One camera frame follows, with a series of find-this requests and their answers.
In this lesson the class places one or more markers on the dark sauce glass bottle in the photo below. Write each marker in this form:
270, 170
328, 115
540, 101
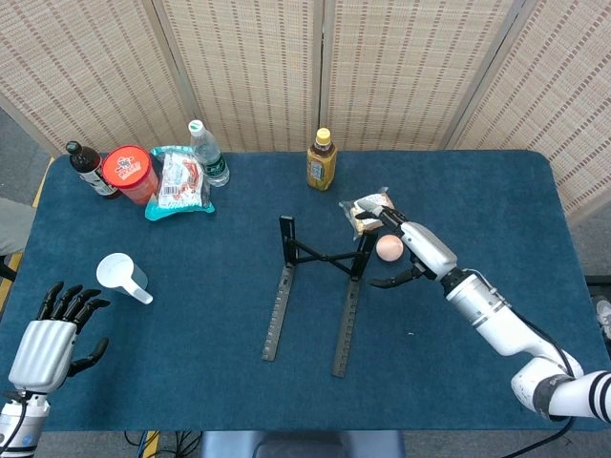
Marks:
88, 164

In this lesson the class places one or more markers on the plastic-wrapped sandwich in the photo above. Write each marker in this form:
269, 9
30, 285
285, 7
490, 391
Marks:
355, 214

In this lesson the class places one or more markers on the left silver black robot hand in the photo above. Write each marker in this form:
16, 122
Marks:
45, 353

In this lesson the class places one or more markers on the grey white sneaker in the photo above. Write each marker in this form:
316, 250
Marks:
605, 315

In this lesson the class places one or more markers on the blue rounded base panel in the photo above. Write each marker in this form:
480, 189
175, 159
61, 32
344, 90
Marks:
305, 446

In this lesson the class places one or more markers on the blue felt table mat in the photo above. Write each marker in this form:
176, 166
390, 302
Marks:
191, 334

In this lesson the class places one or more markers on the woven bamboo folding screen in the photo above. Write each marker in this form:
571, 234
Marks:
248, 71

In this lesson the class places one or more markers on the teal white snack bag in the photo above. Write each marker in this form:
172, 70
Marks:
179, 188

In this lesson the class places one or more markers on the clear green-label water bottle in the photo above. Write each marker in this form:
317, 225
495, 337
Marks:
210, 160

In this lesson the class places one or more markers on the black folding stand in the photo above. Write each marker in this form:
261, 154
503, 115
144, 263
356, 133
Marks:
286, 238

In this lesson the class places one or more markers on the red instant noodle cup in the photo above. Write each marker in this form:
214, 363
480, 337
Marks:
128, 167

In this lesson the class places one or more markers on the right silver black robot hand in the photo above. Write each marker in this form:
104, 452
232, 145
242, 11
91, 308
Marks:
427, 248

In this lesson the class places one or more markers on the pink peach ball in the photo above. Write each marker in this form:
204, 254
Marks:
389, 248

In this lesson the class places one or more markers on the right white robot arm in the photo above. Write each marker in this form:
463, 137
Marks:
496, 319

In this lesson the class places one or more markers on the grey trousered person leg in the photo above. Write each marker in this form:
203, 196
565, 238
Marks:
12, 224

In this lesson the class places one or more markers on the yellow tea drink bottle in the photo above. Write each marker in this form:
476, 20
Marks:
321, 164

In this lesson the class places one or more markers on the white measuring scoop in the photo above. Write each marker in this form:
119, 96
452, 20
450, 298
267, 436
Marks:
114, 272

